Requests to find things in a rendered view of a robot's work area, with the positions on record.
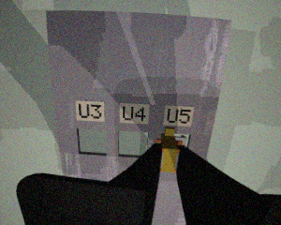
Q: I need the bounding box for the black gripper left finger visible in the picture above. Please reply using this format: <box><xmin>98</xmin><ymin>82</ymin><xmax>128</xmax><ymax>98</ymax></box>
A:
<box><xmin>16</xmin><ymin>143</ymin><xmax>162</xmax><ymax>225</ymax></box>

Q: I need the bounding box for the grey metal plate with square holes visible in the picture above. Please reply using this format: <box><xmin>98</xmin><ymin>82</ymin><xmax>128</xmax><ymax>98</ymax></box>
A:
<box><xmin>46</xmin><ymin>10</ymin><xmax>233</xmax><ymax>225</ymax></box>

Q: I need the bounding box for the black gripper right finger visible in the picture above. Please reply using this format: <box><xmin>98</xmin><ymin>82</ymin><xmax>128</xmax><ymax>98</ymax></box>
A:
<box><xmin>176</xmin><ymin>145</ymin><xmax>281</xmax><ymax>225</ymax></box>

